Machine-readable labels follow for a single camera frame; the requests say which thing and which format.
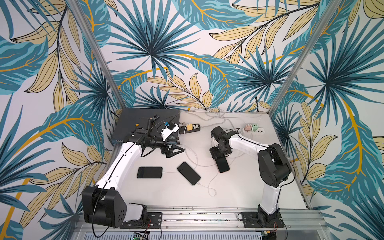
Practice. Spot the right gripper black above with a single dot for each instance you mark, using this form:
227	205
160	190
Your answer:
217	153

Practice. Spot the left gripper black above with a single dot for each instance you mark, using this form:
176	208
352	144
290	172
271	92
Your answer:
170	153

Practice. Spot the phone with pink case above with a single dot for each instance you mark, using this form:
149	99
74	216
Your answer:
222	165

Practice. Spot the phone with light blue case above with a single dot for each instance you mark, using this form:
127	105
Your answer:
189	173

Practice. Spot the black phone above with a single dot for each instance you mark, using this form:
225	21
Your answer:
150	173

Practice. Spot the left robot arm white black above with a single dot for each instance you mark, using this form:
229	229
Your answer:
103	203

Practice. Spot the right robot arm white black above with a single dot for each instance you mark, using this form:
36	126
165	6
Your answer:
274	167

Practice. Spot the black power strip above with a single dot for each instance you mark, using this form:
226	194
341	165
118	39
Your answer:
183	130

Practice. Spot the white power strip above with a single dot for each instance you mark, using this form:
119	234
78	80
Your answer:
258	132

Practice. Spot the yellow black pliers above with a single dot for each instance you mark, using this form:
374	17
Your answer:
147	123

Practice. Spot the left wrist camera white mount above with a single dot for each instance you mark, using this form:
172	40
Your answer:
169	129

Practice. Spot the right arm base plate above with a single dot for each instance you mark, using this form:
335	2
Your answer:
260	220

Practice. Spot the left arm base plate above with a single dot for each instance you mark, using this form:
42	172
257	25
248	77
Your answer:
151	220

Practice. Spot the aluminium front rail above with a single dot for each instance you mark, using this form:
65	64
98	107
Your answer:
198	223

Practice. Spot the left aluminium frame post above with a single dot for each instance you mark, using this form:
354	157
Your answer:
87	30

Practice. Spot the aluminium frame post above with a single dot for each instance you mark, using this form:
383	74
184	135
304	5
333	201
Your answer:
312	40
87	30

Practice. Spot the right aluminium frame post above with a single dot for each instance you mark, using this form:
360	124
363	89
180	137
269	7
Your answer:
312	40

